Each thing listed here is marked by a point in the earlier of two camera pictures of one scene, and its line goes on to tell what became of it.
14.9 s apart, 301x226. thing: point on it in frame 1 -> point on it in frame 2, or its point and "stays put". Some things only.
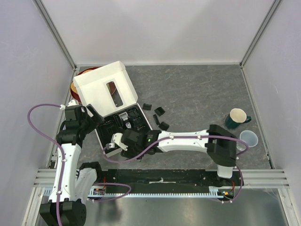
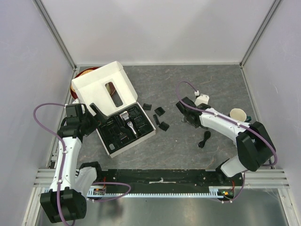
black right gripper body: [131, 153] -> [186, 120]
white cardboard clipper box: [108, 89] stays put
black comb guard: [163, 125] stays put
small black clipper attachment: [156, 119] stays put
